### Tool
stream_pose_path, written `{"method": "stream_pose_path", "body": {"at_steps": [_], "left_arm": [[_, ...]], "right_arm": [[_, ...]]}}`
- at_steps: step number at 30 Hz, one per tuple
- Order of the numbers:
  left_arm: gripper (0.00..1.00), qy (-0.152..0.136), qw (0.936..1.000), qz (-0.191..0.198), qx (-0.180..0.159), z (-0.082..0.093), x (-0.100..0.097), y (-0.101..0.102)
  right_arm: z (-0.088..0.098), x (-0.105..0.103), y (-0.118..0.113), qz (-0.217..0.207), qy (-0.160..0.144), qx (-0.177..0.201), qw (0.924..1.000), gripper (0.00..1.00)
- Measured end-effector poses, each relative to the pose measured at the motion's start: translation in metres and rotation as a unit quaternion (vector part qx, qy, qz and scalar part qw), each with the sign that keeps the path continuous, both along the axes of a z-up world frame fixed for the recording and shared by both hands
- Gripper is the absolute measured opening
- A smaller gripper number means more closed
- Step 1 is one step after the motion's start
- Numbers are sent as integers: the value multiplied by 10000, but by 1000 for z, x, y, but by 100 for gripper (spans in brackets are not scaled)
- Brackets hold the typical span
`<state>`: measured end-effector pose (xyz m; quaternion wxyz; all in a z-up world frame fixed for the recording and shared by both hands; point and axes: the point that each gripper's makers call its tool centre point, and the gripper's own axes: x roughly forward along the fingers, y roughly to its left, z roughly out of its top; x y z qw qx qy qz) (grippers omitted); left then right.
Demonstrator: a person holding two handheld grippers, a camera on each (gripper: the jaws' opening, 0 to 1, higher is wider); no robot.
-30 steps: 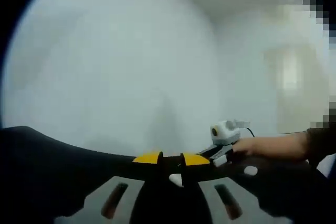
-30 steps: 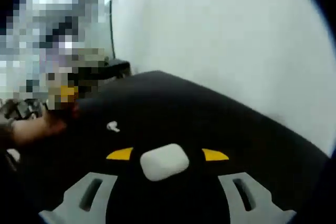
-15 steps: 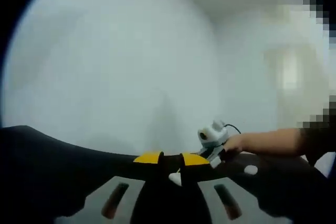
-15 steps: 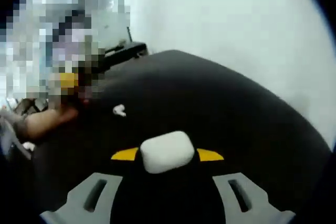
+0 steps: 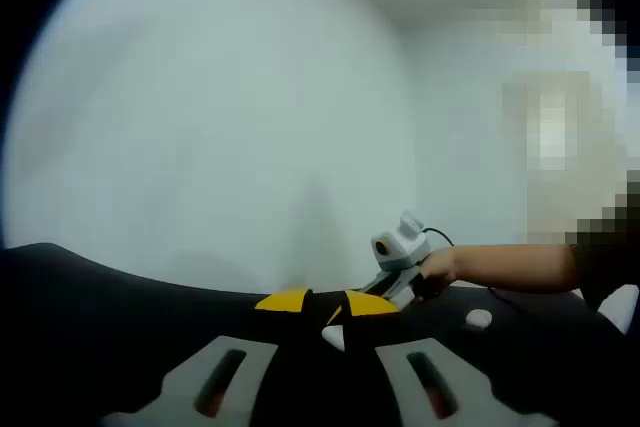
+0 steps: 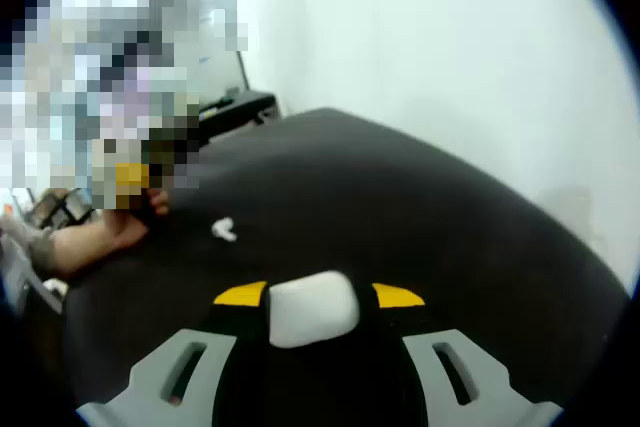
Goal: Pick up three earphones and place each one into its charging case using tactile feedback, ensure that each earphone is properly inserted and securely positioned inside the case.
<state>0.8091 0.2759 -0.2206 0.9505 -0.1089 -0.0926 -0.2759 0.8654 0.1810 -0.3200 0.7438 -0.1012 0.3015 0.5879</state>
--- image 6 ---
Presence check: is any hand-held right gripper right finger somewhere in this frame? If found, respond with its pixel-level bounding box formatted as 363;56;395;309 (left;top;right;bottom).
322;282;566;427

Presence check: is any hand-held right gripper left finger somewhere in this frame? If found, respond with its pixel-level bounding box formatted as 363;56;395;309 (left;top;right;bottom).
76;280;321;427

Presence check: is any person in dark shirt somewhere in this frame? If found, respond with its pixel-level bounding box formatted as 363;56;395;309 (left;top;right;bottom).
0;189;96;293

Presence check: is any person's left hand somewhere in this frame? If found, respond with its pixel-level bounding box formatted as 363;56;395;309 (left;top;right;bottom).
107;190;171;248

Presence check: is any white rounded charging case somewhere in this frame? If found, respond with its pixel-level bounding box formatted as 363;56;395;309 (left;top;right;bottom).
267;270;361;350

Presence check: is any black side table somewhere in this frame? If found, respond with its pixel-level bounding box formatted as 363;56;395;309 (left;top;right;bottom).
198;90;279;146

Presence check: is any white stemmed earphone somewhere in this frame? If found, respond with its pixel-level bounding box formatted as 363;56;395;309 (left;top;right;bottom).
212;217;239;242

